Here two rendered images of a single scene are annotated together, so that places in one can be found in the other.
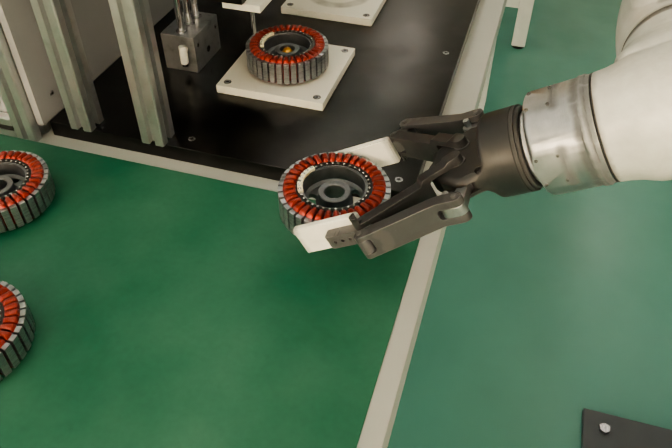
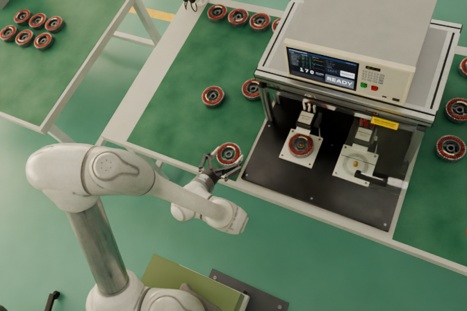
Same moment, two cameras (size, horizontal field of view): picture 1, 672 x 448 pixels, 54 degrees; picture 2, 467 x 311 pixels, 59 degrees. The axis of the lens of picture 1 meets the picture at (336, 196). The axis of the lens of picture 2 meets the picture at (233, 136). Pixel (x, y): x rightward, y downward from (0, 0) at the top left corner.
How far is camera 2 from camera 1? 1.69 m
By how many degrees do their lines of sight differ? 66
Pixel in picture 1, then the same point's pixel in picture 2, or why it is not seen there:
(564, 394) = (297, 298)
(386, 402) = (191, 168)
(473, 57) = (317, 211)
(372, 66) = (304, 173)
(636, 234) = not seen: outside the picture
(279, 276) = not seen: hidden behind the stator
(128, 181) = (258, 114)
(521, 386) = (301, 282)
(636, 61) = (192, 185)
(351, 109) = (279, 165)
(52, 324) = (217, 110)
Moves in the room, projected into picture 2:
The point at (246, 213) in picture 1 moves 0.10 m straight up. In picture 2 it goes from (244, 141) to (240, 132)
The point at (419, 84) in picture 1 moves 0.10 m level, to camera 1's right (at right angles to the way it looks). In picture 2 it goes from (291, 186) to (290, 209)
